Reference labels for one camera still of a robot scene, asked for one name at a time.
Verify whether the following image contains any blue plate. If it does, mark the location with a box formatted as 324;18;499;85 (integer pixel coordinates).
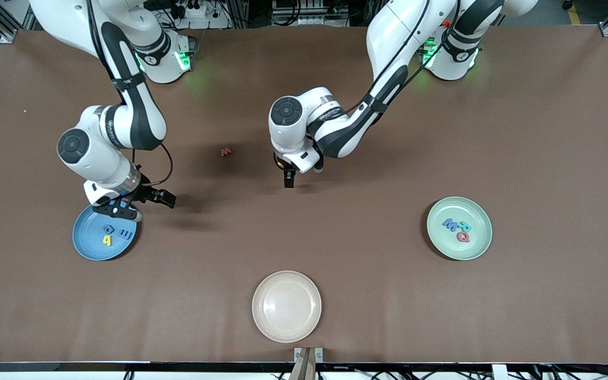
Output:
72;203;138;261

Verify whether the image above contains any beige plate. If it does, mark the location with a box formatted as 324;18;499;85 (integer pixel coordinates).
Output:
252;271;322;343

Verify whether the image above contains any grey equipment rack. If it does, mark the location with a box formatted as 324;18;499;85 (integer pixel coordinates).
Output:
271;0;349;27

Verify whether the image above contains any white power strip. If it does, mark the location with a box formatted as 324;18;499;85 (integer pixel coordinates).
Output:
146;0;231;30

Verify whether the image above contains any light green plate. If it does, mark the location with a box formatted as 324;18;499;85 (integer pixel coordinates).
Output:
426;196;493;261

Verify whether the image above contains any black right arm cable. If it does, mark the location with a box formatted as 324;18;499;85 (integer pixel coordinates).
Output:
87;0;174;186

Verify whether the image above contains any metal table edge bracket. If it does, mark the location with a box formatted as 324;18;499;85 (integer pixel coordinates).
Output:
294;347;324;364

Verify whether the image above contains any table front edge rail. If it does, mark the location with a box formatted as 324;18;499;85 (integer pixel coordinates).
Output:
0;361;608;380

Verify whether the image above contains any tan wooden post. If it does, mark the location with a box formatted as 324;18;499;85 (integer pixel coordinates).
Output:
289;349;317;380

